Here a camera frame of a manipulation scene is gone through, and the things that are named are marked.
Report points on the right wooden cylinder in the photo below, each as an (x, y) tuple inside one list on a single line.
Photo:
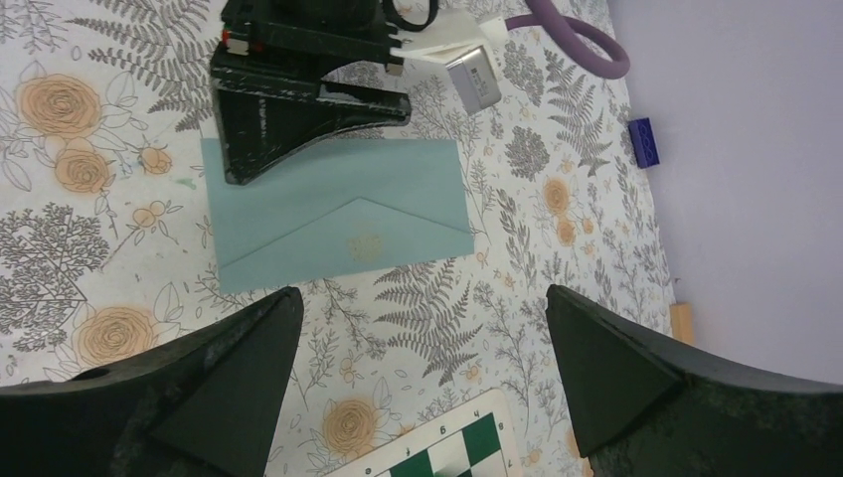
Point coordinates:
[(681, 316)]

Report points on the dark purple lego brick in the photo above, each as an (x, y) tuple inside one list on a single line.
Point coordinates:
[(643, 142)]

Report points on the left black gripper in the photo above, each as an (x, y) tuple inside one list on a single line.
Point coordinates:
[(270, 92)]

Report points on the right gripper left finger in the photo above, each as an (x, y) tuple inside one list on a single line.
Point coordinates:
[(205, 404)]

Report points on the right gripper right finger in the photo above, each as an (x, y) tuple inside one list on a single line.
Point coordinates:
[(644, 404)]

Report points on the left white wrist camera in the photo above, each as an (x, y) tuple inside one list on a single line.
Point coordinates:
[(468, 50)]

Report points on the green white chessboard mat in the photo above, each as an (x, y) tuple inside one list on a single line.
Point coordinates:
[(475, 438)]

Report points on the floral table mat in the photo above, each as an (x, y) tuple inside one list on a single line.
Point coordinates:
[(107, 247)]

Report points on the light blue envelope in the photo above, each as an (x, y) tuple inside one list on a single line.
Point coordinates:
[(340, 207)]

